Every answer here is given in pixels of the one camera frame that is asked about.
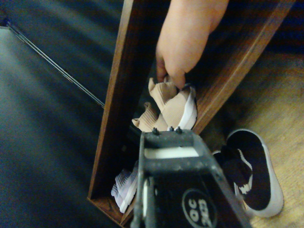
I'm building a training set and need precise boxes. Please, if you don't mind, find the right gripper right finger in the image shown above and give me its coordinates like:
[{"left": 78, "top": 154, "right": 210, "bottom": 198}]
[{"left": 138, "top": 127, "right": 252, "bottom": 228}]

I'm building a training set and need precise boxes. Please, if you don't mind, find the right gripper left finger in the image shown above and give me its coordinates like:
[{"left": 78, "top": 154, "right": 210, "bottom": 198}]
[{"left": 130, "top": 175, "right": 157, "bottom": 228}]

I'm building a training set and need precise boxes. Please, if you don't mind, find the tan shoe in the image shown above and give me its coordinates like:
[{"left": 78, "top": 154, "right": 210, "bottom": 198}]
[
  {"left": 148, "top": 77, "right": 198, "bottom": 131},
  {"left": 132, "top": 102, "right": 167, "bottom": 133}
]

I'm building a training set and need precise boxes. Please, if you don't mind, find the black shoe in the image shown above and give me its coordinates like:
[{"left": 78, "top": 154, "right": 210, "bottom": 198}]
[{"left": 212, "top": 129, "right": 285, "bottom": 218}]

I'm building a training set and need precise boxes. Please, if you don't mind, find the person's hand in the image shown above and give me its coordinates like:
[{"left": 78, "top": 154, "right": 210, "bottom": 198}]
[{"left": 155, "top": 0, "right": 230, "bottom": 89}]

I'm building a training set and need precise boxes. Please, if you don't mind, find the pale purple shoe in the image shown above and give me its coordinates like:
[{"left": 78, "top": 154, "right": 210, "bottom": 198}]
[{"left": 111, "top": 160, "right": 140, "bottom": 214}]

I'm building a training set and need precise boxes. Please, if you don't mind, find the brown shoe rack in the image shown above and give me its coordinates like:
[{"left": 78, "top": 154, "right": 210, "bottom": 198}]
[{"left": 86, "top": 0, "right": 296, "bottom": 226}]

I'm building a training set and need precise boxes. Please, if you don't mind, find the black curtain stand pole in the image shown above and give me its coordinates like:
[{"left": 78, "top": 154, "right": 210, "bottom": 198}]
[{"left": 6, "top": 21, "right": 105, "bottom": 108}]

